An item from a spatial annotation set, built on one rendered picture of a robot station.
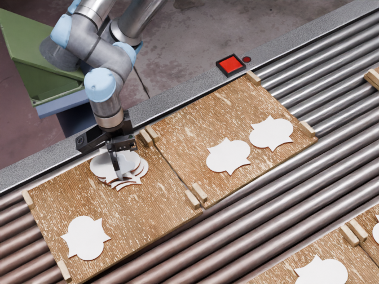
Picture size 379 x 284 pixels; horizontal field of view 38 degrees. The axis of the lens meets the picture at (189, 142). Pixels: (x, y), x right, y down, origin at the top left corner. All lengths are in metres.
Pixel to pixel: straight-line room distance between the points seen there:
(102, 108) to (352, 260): 0.74
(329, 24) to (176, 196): 0.90
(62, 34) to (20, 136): 1.77
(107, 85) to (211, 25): 2.22
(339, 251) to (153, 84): 1.93
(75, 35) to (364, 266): 0.93
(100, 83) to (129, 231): 0.43
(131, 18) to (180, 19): 1.80
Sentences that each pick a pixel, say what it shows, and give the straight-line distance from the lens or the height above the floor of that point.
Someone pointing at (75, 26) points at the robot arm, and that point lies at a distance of 1.42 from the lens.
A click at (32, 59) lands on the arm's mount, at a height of 1.06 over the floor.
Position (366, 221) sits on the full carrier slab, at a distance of 1.55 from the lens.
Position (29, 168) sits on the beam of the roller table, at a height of 0.91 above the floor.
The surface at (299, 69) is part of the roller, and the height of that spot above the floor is 0.92.
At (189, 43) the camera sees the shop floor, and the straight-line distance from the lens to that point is 3.39.
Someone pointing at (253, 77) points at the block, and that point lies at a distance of 1.81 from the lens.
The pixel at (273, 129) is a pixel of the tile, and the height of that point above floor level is 0.95.
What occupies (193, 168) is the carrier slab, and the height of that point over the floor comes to 0.94.
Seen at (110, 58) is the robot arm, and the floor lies 1.31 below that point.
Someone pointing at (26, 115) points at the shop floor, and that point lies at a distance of 3.22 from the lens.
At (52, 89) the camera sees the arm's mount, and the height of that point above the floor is 0.92.
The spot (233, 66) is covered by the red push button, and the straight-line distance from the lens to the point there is 1.90.
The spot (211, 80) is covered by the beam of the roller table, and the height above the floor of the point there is 0.92.
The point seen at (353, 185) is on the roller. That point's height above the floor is 0.91.
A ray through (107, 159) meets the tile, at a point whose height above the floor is 0.98.
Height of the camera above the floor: 2.26
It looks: 52 degrees down
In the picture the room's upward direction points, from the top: 8 degrees counter-clockwise
